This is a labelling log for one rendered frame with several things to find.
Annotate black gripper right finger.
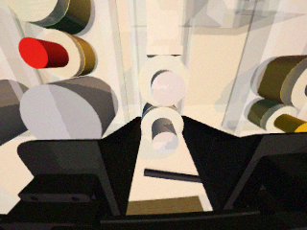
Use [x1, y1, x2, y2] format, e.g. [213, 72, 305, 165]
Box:
[181, 115, 307, 211]

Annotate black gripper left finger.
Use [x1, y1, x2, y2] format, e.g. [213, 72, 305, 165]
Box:
[16, 116, 142, 216]

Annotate dark grey flat bar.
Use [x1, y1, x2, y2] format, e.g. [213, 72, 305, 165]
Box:
[144, 168, 201, 183]

